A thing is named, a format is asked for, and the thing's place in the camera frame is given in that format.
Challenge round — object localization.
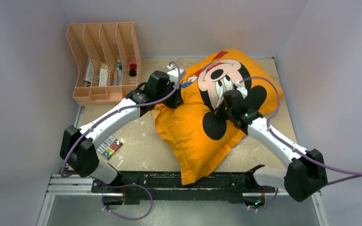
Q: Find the white paper booklet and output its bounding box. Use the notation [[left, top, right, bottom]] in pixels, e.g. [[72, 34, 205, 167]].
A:
[[84, 59, 94, 83]]

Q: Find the teal and orange tube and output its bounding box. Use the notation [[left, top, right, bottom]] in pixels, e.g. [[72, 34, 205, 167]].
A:
[[113, 59, 122, 86]]

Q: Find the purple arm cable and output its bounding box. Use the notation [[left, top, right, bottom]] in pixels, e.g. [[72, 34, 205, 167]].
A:
[[239, 75, 362, 186], [60, 61, 182, 178]]

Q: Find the orange Mickey Mouse pillowcase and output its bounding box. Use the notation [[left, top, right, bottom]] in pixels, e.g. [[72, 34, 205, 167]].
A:
[[154, 49, 283, 186]]

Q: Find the beige paper card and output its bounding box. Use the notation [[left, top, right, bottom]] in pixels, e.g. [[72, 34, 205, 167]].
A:
[[98, 63, 109, 87]]

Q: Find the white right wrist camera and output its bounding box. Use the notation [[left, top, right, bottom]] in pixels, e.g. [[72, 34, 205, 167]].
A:
[[234, 82, 248, 98]]

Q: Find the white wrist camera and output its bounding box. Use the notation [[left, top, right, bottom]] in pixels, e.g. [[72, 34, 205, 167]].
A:
[[234, 82, 248, 98], [167, 65, 185, 84]]

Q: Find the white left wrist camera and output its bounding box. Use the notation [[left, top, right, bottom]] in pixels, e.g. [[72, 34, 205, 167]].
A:
[[167, 65, 185, 84]]

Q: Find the red and black bottle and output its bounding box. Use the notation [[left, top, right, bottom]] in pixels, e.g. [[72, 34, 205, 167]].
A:
[[129, 59, 137, 77]]

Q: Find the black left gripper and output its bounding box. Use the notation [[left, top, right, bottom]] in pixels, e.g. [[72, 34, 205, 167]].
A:
[[155, 82, 185, 110]]

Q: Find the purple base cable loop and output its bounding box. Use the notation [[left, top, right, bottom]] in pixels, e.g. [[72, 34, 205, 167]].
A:
[[101, 183, 153, 221]]

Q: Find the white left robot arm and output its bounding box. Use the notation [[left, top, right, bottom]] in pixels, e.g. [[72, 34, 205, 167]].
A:
[[59, 68, 185, 193]]

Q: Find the pink plastic file organizer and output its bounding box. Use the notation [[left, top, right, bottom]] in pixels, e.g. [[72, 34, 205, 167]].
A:
[[66, 22, 142, 106]]

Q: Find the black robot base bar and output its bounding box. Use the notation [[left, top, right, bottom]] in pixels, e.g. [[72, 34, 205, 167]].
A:
[[92, 170, 275, 206]]

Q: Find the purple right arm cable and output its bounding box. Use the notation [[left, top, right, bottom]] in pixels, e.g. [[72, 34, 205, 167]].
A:
[[239, 75, 362, 186]]

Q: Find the colourful marker pen pack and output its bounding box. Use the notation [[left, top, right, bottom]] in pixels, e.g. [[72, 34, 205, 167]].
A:
[[97, 136, 122, 160]]

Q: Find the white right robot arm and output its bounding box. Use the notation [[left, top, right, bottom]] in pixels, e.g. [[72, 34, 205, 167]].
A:
[[216, 90, 328, 202]]

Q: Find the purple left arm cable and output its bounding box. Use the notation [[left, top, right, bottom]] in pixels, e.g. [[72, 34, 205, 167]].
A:
[[60, 61, 182, 178]]

